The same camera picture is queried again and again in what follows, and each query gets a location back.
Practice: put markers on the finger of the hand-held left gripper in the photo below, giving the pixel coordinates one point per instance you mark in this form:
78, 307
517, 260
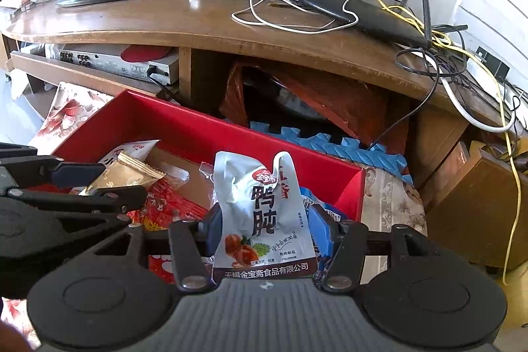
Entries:
78, 174
123, 199

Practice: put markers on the red table tennis paddle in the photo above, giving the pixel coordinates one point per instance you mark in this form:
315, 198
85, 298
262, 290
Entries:
144, 55

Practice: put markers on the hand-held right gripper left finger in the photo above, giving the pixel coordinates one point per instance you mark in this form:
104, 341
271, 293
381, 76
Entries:
212, 232

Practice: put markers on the white snack pouch black print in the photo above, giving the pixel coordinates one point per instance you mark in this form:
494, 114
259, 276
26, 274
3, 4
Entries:
264, 207

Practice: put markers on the black plug adapter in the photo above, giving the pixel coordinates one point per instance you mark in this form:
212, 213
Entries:
493, 63

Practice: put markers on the red floral printed sheet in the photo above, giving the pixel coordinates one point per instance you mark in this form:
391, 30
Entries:
70, 117

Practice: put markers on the red cardboard box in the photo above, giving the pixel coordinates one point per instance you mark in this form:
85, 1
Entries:
206, 129

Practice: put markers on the red snack packet white print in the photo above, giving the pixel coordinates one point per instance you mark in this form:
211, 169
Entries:
163, 269

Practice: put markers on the brown wooden cabinet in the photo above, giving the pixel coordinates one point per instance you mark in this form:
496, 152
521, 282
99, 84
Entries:
474, 211

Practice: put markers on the blue foam mat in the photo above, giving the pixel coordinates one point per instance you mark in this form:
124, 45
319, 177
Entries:
350, 152

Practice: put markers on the beige floral cushioned stool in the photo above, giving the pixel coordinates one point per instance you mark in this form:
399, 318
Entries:
392, 207

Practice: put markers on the wooden television stand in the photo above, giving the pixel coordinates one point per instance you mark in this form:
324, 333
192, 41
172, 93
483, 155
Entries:
165, 22

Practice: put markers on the clear packet brown snack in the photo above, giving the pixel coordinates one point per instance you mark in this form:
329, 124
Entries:
185, 187

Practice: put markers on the red patterned snack packet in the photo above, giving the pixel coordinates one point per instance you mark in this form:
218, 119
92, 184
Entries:
173, 203

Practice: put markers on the blue snack packet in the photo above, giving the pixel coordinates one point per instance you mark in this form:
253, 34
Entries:
307, 197

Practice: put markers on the silver audio receiver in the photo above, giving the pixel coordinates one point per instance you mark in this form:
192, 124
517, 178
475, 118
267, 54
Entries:
103, 63

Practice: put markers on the gold snack packet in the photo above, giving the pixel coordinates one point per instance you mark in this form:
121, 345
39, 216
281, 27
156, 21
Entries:
123, 174

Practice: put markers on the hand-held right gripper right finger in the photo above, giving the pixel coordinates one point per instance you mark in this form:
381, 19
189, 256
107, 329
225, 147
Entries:
324, 230

